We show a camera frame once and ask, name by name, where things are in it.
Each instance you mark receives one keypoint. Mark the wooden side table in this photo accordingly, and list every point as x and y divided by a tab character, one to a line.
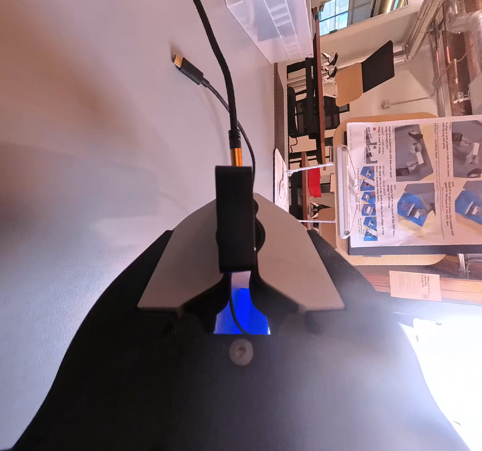
320	81

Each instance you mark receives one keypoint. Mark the shiny metal tools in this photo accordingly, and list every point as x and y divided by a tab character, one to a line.
329	64

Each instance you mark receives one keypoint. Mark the black office chair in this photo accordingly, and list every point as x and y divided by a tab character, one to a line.
301	111

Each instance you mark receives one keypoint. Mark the window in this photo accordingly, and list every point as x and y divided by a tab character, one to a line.
333	15

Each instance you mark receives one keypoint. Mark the clear plastic bin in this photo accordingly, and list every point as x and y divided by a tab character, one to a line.
271	13

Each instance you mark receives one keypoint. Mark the blue plastic bin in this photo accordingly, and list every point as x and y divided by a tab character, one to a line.
248	315

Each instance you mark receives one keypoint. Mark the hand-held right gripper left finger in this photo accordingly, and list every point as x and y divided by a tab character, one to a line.
184	266

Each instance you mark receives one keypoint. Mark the small black USB hub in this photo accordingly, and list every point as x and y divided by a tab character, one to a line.
235	213

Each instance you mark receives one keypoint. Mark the white paper label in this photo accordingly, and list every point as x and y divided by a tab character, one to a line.
414	285

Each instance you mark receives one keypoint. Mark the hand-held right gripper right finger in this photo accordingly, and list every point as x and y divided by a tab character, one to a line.
293	266

